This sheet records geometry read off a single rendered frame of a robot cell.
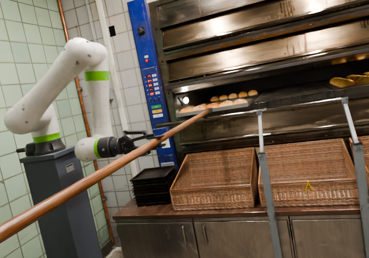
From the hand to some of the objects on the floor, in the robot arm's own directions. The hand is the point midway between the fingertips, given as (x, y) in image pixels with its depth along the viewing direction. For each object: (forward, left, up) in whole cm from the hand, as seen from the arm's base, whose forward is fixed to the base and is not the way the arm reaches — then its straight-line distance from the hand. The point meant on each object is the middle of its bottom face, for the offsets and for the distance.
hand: (156, 141), depth 124 cm
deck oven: (+63, +207, -120) cm, 247 cm away
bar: (+31, +65, -120) cm, 140 cm away
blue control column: (-34, +213, -120) cm, 246 cm away
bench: (+50, +85, -120) cm, 155 cm away
